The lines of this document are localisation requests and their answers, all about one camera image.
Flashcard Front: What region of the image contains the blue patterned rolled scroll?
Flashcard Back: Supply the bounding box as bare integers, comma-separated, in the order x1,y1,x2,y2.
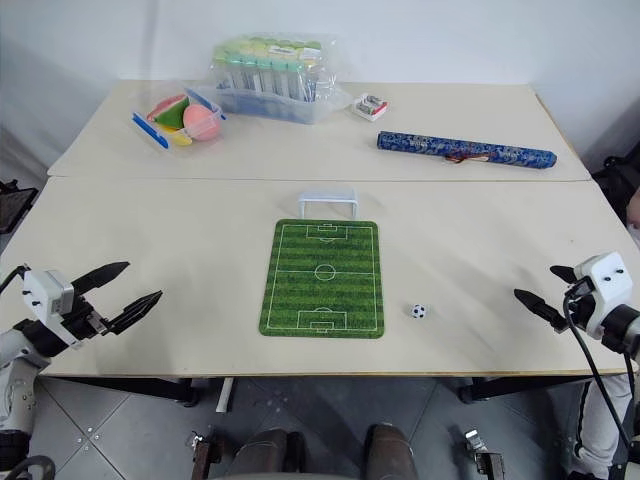
376,130,559,171

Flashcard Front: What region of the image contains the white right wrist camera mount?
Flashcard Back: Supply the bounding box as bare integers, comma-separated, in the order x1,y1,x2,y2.
572,251,634,342

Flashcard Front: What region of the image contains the white table leg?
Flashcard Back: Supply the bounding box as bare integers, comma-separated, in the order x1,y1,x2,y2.
216,377,237,414

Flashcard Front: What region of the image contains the red green toy watermelon slice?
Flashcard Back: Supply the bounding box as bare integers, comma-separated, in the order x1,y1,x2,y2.
145,94,191,130

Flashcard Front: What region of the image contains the black folded stand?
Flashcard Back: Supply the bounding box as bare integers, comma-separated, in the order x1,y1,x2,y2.
0,178,40,235

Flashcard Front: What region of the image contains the small white battery box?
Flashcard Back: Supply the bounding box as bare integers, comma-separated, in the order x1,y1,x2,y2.
351,91,392,123

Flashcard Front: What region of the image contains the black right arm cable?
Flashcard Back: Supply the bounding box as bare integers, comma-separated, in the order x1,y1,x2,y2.
561,292,633,447

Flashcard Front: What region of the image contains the pink toy peach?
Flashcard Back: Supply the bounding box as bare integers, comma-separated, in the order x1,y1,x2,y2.
181,103,223,144

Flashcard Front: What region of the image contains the black table frame leg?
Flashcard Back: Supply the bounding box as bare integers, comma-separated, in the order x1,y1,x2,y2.
39,376,197,407
458,376,592,405

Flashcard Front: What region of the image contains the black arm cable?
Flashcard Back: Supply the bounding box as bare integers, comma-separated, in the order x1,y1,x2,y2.
0,263,29,297
561,292,633,447

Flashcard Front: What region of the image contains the bagged rack of capped tubes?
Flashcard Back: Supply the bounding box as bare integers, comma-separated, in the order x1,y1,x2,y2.
208,33,343,103

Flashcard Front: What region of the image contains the green soccer field mat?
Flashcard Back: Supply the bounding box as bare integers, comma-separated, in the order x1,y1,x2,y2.
257,218,388,341

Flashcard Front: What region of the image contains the clear box with blue clips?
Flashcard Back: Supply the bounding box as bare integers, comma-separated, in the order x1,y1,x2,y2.
130,87,227,151

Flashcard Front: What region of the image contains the dark rounded shape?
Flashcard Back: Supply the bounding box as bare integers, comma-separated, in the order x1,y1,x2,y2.
233,428,307,480
363,423,419,480

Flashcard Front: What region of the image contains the black chair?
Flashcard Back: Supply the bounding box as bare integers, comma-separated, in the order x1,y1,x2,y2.
591,156,640,222

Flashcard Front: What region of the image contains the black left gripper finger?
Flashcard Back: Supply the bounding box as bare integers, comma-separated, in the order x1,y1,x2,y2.
72,260,132,301
106,289,164,336

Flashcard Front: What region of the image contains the metal bracket with rusty bar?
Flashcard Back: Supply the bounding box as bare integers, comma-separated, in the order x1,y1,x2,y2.
461,427,505,480
187,429,222,480

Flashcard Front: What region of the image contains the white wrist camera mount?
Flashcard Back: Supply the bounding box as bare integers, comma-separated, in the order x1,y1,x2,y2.
21,269,77,346
572,251,634,342

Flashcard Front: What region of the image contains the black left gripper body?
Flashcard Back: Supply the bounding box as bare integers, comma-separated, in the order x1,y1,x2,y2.
60,294,112,347

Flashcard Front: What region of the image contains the person leg in white trousers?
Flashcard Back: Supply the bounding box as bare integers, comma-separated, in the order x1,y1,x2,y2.
566,371,637,480

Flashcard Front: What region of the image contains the clear plastic storage bin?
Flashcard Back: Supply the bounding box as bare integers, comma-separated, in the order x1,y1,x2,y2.
196,81,337,125

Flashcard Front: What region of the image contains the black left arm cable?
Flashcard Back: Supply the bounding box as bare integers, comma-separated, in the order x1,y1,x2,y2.
0,263,29,297

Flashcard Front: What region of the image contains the small white toy goal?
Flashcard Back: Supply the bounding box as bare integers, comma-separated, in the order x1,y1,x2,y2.
297,186,360,220

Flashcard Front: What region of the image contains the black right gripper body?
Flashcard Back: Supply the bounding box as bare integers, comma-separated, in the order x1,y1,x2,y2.
561,279,597,330

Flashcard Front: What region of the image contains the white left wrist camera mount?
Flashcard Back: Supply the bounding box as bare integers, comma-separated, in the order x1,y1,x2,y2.
21,269,77,346

